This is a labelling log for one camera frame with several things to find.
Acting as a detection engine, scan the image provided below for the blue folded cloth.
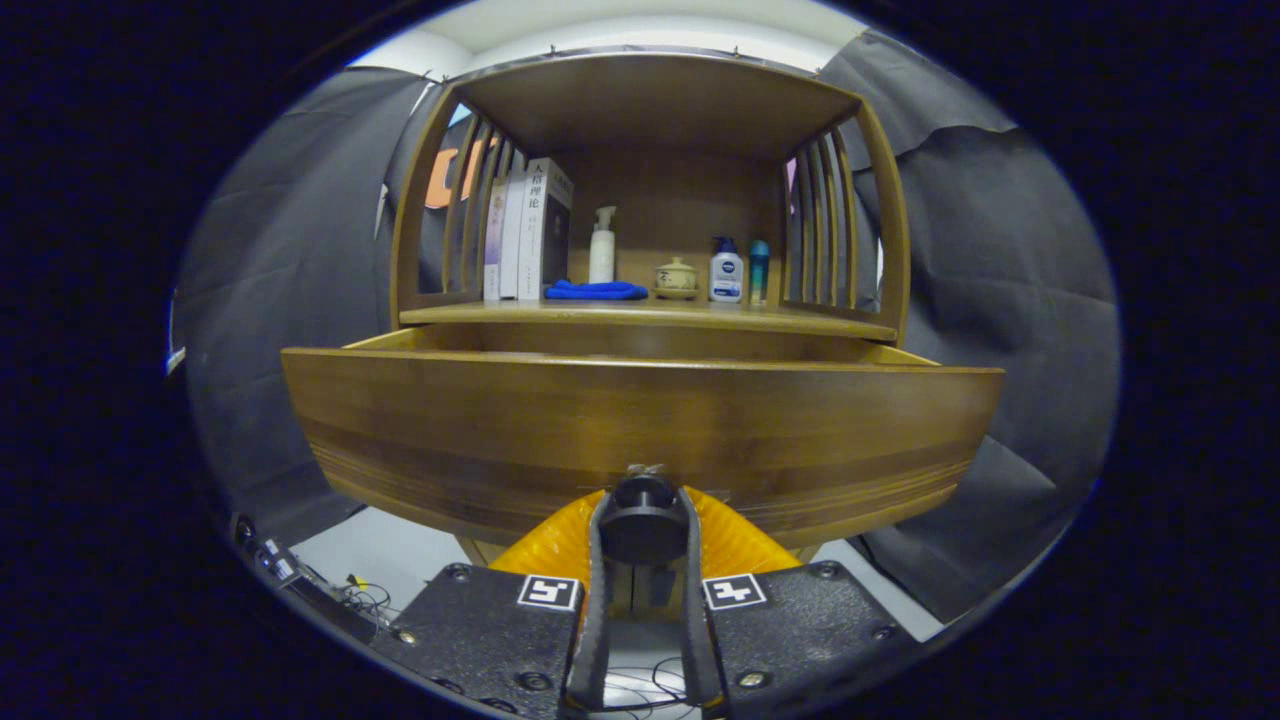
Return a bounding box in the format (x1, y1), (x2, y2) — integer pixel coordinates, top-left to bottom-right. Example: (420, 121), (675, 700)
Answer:
(544, 279), (650, 302)

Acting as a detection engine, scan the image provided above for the beige lidded teacup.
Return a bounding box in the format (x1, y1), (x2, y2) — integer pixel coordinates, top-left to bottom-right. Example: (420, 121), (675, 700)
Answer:
(652, 257), (701, 301)

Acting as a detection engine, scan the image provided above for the wooden drawer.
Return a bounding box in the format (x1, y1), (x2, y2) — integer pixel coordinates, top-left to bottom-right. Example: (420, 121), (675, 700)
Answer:
(280, 325), (1006, 551)

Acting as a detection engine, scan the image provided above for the wooden countertop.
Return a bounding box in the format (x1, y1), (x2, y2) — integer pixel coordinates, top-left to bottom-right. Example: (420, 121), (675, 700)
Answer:
(398, 298), (899, 343)

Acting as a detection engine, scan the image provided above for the purple spine book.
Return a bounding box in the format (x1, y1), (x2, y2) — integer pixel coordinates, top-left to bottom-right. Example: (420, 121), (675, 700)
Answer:
(483, 178), (508, 302)

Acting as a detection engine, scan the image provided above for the white lotion bottle blue cap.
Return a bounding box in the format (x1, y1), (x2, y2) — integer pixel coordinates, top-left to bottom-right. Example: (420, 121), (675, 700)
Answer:
(709, 237), (745, 304)

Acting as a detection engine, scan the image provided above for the white pump bottle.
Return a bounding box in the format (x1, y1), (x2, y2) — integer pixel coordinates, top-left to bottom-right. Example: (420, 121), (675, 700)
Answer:
(588, 206), (618, 284)

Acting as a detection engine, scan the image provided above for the wooden cabinet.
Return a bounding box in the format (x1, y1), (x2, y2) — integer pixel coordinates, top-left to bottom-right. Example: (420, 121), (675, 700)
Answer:
(390, 50), (913, 621)

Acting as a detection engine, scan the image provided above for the thick white and black book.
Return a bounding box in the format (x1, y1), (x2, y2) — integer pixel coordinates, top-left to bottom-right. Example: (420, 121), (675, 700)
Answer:
(517, 157), (575, 302)

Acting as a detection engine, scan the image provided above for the thin white book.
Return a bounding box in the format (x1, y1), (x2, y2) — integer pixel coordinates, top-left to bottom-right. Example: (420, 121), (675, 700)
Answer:
(498, 170), (528, 301)

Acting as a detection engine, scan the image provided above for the black drawer knob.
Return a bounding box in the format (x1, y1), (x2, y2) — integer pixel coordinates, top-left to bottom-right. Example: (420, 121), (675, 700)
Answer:
(598, 473), (691, 566)

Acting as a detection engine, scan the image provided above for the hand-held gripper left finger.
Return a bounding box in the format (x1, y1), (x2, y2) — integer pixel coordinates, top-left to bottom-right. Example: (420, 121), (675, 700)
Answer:
(372, 488), (619, 720)

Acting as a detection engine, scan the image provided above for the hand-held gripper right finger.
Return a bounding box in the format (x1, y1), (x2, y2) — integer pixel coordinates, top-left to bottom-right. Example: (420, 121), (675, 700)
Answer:
(678, 486), (923, 719)

